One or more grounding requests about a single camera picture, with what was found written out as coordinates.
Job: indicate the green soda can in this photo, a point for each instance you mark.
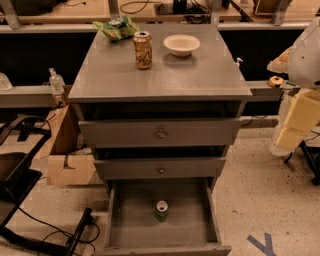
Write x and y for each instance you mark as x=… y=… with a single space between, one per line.
x=161 y=210

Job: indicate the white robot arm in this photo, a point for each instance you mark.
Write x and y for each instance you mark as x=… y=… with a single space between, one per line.
x=300 y=113

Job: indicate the grey drawer cabinet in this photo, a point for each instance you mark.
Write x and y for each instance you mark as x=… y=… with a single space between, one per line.
x=204 y=85

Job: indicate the grey middle drawer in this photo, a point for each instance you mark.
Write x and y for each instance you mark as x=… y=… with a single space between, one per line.
x=159 y=168

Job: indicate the grey drawer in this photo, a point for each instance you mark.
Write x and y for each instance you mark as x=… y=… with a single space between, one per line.
x=159 y=168
x=189 y=229
x=159 y=133

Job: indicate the grey top drawer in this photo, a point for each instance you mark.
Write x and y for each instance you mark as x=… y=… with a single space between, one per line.
x=159 y=133

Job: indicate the gold soda can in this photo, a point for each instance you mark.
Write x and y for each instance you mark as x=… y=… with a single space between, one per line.
x=143 y=49

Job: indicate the grey bottom drawer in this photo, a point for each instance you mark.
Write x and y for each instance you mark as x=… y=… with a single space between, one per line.
x=189 y=229

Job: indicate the white paper bowl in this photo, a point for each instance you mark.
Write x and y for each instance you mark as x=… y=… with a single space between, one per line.
x=181 y=45

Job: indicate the small white pump bottle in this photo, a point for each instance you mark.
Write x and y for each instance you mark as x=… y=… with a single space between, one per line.
x=239 y=61

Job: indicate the cardboard box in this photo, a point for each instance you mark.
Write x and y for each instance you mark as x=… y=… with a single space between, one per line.
x=69 y=162

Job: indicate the green chip bag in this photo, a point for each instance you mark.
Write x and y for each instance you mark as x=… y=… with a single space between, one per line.
x=117 y=29

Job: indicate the clear sanitizer bottle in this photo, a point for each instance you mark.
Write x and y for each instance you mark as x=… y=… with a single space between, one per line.
x=56 y=81

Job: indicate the black tripod stand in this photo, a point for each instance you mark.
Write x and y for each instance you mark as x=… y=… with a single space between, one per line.
x=312 y=156

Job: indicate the black chair frame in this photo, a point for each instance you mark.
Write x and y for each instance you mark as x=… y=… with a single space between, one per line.
x=17 y=179

